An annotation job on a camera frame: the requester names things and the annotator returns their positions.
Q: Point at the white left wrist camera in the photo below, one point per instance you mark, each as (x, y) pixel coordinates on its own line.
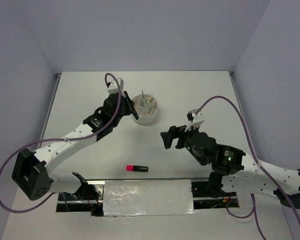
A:
(112, 87)

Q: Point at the white round compartment organizer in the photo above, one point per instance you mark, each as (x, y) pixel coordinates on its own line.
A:
(144, 117)

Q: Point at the pink capped black highlighter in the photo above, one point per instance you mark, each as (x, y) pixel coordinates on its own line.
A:
(136, 168)

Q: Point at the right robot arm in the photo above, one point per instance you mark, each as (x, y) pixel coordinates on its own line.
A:
(233, 170)

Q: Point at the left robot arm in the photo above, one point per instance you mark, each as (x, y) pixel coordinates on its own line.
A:
(34, 170)

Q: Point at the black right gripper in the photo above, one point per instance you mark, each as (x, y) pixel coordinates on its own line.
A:
(174, 132)

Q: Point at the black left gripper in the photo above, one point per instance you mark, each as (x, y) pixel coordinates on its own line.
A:
(128, 101)

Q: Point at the yellow clear pen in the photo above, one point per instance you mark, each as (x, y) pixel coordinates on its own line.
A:
(149, 99)

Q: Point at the silver foil taped panel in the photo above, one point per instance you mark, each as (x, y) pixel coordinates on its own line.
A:
(148, 198)

